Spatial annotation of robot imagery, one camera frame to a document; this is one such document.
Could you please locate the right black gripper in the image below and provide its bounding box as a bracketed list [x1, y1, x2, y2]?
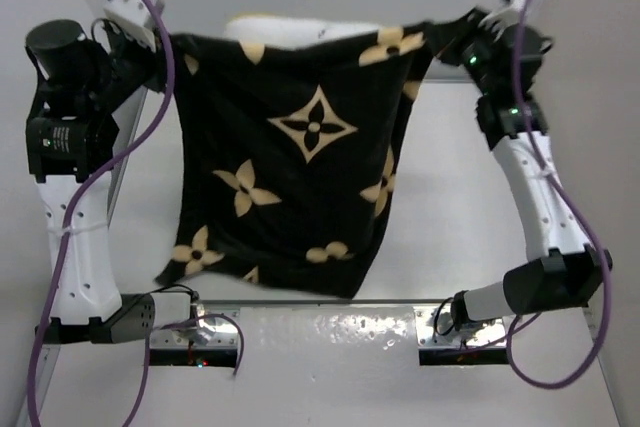
[427, 4, 505, 96]

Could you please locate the cream foam pillow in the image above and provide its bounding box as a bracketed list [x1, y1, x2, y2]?
[223, 14, 381, 49]

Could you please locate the black floral pillowcase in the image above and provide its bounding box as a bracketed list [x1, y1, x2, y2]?
[156, 21, 454, 299]

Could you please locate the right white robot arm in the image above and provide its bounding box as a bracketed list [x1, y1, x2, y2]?
[426, 8, 612, 330]

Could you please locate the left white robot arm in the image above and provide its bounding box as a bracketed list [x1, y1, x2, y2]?
[25, 19, 176, 346]

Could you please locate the white front cover board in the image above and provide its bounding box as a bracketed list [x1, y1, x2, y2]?
[40, 308, 617, 426]

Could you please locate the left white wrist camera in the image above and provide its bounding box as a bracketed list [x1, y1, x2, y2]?
[103, 0, 157, 53]

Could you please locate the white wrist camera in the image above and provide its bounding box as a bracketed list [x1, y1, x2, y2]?
[485, 0, 527, 32]
[103, 0, 157, 53]

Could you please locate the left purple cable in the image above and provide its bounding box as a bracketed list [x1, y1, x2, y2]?
[26, 0, 246, 427]

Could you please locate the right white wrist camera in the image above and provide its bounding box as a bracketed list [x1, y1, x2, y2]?
[485, 0, 527, 32]

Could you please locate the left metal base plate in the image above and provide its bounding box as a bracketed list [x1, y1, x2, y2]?
[150, 306, 240, 350]

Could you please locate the metal base plate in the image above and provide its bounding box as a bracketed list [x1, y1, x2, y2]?
[150, 306, 240, 350]
[413, 303, 506, 350]

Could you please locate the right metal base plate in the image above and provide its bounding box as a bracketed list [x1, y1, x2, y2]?
[413, 303, 506, 350]

